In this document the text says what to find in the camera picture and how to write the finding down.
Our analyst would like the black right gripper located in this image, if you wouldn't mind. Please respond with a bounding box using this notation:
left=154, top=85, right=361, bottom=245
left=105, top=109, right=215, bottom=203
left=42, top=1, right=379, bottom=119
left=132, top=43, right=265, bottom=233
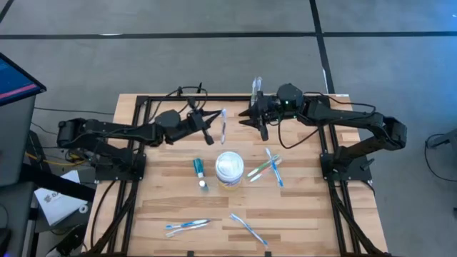
left=238, top=91, right=283, bottom=141

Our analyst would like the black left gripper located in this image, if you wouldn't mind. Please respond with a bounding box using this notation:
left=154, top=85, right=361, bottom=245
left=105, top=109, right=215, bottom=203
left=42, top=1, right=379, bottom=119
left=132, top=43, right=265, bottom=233
left=185, top=99, right=222, bottom=146

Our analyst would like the Lysol disinfecting wipes canister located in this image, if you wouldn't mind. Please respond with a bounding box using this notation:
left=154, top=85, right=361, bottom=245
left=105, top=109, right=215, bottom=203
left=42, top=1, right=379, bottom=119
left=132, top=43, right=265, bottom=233
left=214, top=151, right=246, bottom=191

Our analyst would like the blue white toothbrush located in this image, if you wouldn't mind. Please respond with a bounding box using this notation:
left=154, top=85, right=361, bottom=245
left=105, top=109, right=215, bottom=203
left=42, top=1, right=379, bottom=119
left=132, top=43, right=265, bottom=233
left=164, top=218, right=211, bottom=231
left=264, top=148, right=285, bottom=188
left=229, top=213, right=269, bottom=247

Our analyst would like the white toothbrush orange grip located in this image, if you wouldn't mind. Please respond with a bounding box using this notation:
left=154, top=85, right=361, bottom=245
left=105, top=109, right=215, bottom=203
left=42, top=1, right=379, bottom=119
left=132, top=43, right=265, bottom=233
left=166, top=223, right=210, bottom=238

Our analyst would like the black beam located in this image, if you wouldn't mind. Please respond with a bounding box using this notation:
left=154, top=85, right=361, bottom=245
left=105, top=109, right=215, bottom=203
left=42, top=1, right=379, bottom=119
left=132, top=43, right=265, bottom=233
left=19, top=163, right=96, bottom=203

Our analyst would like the white paper booklet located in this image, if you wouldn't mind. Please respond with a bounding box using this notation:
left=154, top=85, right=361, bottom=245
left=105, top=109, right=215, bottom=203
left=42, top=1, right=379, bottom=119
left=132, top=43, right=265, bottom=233
left=34, top=170, right=89, bottom=227

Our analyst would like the black floor object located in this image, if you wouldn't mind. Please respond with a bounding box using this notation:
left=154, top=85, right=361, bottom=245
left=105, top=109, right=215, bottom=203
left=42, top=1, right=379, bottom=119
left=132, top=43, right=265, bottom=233
left=55, top=223, right=89, bottom=257

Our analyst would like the grey stand foot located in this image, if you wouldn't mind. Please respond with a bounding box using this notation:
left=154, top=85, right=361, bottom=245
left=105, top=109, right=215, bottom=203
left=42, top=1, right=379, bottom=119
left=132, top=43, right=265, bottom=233
left=426, top=128, right=457, bottom=149

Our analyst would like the grey cabinet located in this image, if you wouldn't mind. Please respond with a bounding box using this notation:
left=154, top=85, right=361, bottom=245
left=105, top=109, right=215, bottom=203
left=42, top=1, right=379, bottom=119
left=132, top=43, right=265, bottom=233
left=0, top=94, right=37, bottom=188

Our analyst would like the blue screen monitor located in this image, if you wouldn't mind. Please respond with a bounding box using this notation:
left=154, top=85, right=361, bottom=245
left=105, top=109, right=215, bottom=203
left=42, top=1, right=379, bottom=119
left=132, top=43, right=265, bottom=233
left=0, top=52, right=48, bottom=107

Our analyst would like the black aluminium table frame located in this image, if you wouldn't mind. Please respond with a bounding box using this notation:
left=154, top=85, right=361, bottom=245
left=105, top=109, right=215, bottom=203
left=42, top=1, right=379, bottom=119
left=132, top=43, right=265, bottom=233
left=82, top=93, right=392, bottom=257

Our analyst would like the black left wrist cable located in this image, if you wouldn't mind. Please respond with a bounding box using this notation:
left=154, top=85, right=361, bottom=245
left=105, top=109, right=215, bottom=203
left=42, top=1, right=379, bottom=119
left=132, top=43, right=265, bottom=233
left=148, top=85, right=209, bottom=124

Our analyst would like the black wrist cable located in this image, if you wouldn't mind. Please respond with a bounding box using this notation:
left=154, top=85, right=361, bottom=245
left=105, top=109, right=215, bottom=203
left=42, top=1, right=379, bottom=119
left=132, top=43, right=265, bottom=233
left=276, top=116, right=321, bottom=150
left=148, top=85, right=209, bottom=124

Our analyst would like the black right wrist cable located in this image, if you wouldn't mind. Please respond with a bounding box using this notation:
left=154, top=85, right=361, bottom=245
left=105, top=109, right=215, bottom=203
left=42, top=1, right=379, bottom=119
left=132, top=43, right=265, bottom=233
left=276, top=116, right=321, bottom=150

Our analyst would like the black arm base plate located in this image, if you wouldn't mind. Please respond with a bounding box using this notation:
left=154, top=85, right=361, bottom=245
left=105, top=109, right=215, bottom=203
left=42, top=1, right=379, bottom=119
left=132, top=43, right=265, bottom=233
left=94, top=151, right=146, bottom=182
left=319, top=152, right=373, bottom=182

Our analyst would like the black floor cable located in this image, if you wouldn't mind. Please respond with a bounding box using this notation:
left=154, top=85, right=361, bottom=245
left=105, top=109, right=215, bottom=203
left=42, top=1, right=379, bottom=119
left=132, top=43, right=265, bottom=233
left=423, top=133, right=457, bottom=183
left=34, top=106, right=116, bottom=116

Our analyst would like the yellow floor cable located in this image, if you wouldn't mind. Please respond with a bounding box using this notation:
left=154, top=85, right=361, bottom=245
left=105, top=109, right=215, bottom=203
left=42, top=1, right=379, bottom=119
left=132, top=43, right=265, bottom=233
left=24, top=151, right=89, bottom=168

